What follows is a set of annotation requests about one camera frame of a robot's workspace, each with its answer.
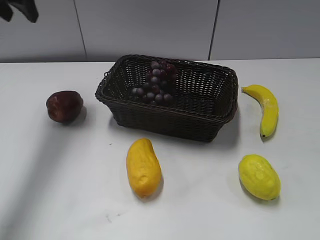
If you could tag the orange-yellow mango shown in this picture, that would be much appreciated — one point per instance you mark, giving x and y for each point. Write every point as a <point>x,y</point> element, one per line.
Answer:
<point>143,168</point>

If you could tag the dark red apple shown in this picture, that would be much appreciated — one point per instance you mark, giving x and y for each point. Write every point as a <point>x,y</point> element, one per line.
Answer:
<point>64,106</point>

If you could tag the yellow banana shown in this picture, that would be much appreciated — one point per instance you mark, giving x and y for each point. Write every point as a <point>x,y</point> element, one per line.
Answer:
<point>269,108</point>

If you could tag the purple grape bunch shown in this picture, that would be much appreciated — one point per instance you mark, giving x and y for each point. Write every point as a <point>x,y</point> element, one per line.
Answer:
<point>159,86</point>

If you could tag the yellow lemon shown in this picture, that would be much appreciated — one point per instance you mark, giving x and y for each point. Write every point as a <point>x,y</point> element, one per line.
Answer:
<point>259,177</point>

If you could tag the dark woven wicker basket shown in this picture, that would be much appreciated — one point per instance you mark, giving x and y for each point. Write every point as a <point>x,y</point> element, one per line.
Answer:
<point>205,97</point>

